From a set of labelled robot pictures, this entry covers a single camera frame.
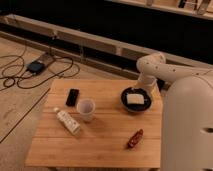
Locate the white plastic bottle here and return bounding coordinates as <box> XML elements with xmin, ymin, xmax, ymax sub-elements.
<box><xmin>54</xmin><ymin>107</ymin><xmax>80</xmax><ymax>135</ymax></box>

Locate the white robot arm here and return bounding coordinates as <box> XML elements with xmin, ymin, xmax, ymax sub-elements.
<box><xmin>137</xmin><ymin>53</ymin><xmax>213</xmax><ymax>171</ymax></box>

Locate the white sponge block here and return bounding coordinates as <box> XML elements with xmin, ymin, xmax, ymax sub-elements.
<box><xmin>127</xmin><ymin>94</ymin><xmax>144</xmax><ymax>104</ymax></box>

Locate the translucent plastic cup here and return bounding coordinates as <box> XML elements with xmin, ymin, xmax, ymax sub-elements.
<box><xmin>76</xmin><ymin>99</ymin><xmax>96</xmax><ymax>122</ymax></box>

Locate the black bowl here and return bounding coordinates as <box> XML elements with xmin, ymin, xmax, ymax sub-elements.
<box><xmin>120</xmin><ymin>87</ymin><xmax>152</xmax><ymax>113</ymax></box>

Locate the black smartphone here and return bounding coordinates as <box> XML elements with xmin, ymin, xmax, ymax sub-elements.
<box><xmin>66</xmin><ymin>89</ymin><xmax>79</xmax><ymax>107</ymax></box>

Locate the wooden table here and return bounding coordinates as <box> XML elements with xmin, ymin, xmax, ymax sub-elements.
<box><xmin>25</xmin><ymin>79</ymin><xmax>162</xmax><ymax>168</ymax></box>

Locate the red snack wrapper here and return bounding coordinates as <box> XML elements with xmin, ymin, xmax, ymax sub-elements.
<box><xmin>127</xmin><ymin>129</ymin><xmax>143</xmax><ymax>148</ymax></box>

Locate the black power adapter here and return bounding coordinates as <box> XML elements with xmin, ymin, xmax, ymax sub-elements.
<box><xmin>27</xmin><ymin>61</ymin><xmax>45</xmax><ymax>74</ymax></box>

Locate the black floor cable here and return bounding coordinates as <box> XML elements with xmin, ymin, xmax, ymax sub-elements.
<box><xmin>0</xmin><ymin>43</ymin><xmax>81</xmax><ymax>90</ymax></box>

